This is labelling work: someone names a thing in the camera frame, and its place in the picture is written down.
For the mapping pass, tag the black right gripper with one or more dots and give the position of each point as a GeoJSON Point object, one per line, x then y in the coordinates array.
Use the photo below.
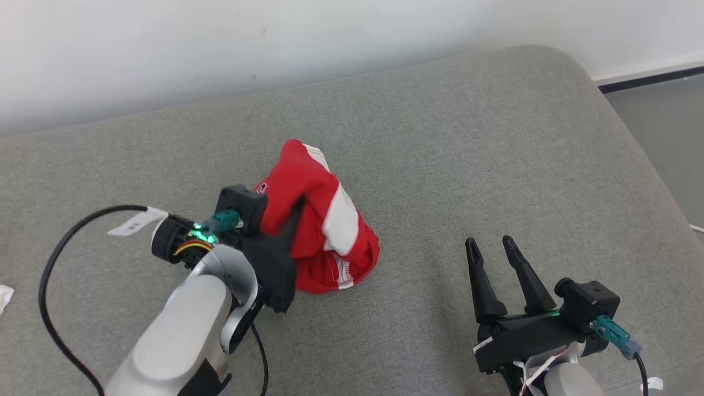
{"type": "Point", "coordinates": [522, 338]}

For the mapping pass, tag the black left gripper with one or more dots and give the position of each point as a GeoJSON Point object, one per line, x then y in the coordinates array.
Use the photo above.
{"type": "Point", "coordinates": [272, 269]}

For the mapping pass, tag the red white shorts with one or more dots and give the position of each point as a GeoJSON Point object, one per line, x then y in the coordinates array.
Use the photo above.
{"type": "Point", "coordinates": [308, 176]}

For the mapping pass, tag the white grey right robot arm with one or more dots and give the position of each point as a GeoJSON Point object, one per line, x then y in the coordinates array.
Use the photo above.
{"type": "Point", "coordinates": [566, 382]}

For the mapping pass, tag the small white tag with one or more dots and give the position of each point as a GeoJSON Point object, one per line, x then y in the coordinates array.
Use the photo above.
{"type": "Point", "coordinates": [653, 384]}

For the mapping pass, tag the white black baseboard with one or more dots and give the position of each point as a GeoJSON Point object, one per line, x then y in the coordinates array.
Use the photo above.
{"type": "Point", "coordinates": [649, 74]}

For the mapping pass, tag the white paper scrap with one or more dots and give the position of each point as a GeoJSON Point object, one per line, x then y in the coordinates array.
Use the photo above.
{"type": "Point", "coordinates": [4, 300]}

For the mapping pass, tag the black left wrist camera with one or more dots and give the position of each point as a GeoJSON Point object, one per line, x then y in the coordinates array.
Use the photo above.
{"type": "Point", "coordinates": [245, 203]}

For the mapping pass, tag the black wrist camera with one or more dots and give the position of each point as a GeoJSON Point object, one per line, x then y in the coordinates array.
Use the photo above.
{"type": "Point", "coordinates": [586, 305]}
{"type": "Point", "coordinates": [245, 203]}

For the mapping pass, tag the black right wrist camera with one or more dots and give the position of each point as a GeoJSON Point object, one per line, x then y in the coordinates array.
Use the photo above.
{"type": "Point", "coordinates": [586, 305]}

